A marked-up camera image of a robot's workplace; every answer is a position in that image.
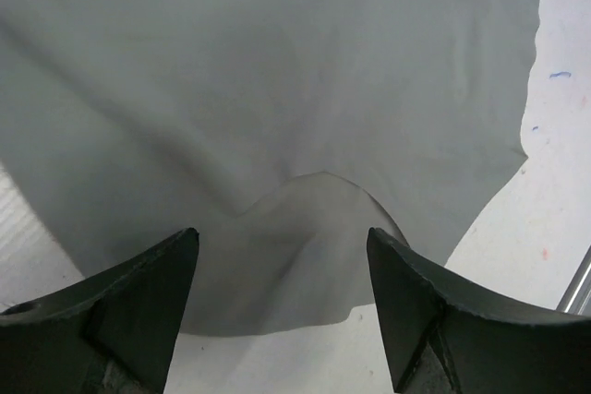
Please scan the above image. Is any aluminium mounting rail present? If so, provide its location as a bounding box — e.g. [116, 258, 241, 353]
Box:
[557, 247, 591, 316]

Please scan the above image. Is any plain grey underwear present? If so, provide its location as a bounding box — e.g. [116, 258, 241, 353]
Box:
[1, 0, 539, 337]

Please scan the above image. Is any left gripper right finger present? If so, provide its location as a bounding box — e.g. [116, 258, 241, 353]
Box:
[367, 228, 590, 393]

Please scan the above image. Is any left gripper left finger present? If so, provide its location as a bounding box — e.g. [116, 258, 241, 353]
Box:
[1, 229, 199, 393]

